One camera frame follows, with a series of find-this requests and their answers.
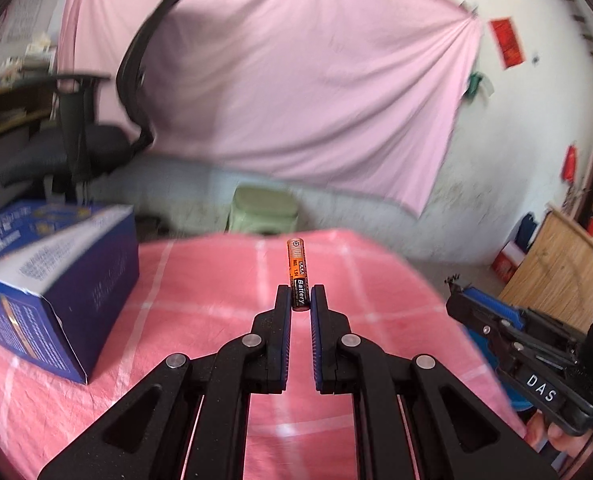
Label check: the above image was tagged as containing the wooden side table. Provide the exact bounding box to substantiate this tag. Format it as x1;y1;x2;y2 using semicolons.
499;205;593;333

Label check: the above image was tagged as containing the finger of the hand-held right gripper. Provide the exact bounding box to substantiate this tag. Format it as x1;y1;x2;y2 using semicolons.
445;282;527;367
463;286;525;327

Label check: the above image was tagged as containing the wooden low shelf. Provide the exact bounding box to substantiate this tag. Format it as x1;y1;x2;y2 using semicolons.
0;72;62;143

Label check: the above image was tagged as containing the pink hanging sheet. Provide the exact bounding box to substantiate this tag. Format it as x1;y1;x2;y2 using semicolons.
56;0;484;218

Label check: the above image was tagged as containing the black office chair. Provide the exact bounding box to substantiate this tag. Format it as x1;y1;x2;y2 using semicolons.
0;0;197;206

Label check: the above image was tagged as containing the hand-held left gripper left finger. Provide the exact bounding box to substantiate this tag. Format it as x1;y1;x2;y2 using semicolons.
36;284;293;480

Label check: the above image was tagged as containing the green wall hanging item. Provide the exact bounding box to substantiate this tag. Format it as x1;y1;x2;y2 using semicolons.
463;72;492;101

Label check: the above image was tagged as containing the blue cloth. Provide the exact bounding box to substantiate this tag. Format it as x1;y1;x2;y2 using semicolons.
516;212;539;256

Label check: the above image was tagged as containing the blue cardboard box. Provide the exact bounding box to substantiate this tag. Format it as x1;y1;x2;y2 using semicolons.
0;200;141;386

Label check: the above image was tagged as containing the red paper wall sign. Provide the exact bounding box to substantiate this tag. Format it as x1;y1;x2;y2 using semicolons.
490;17;523;71

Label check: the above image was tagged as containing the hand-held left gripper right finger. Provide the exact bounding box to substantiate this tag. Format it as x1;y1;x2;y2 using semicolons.
310;284;559;480

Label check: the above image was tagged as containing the orange black battery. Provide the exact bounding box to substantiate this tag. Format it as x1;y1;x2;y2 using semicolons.
286;237;311;312

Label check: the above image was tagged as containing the green plastic stool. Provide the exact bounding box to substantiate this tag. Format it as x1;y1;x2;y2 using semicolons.
226;184;301;235

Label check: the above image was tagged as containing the person's right hand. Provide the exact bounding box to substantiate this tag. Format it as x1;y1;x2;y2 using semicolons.
525;407;593;468

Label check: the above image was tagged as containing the pink checked tablecloth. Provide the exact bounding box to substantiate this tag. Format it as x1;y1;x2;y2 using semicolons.
0;227;527;480

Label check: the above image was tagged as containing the red hanging ornament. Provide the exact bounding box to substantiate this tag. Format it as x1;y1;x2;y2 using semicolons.
562;145;578;183

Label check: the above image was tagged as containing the red white bag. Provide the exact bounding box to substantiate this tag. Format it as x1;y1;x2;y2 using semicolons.
491;241;524;281

